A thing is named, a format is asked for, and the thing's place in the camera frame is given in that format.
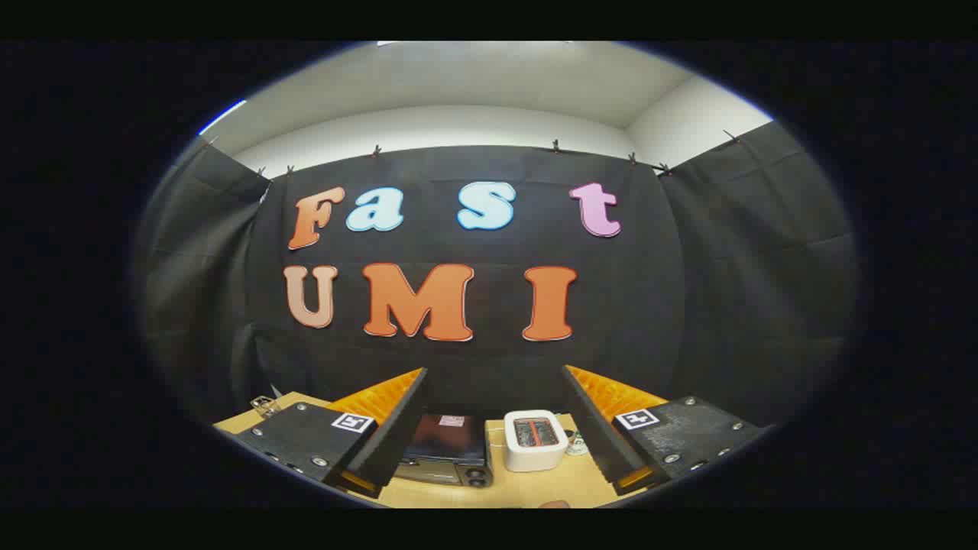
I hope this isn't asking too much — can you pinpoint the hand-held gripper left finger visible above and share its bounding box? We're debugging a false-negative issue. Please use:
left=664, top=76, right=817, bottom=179
left=235, top=367, right=429, bottom=499

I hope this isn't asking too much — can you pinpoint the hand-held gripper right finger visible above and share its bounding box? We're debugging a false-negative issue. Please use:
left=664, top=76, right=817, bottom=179
left=562, top=365, right=766, bottom=497

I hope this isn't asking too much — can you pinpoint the black toaster oven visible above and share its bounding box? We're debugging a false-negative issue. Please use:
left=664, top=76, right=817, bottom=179
left=393, top=413, right=494, bottom=488

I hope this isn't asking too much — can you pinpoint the white pop-up toaster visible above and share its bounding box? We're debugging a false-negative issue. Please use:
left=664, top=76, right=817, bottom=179
left=504, top=410, right=570, bottom=473

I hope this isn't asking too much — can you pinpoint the black backdrop cloth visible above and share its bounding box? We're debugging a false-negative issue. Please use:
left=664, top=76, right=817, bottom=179
left=134, top=121, right=860, bottom=429

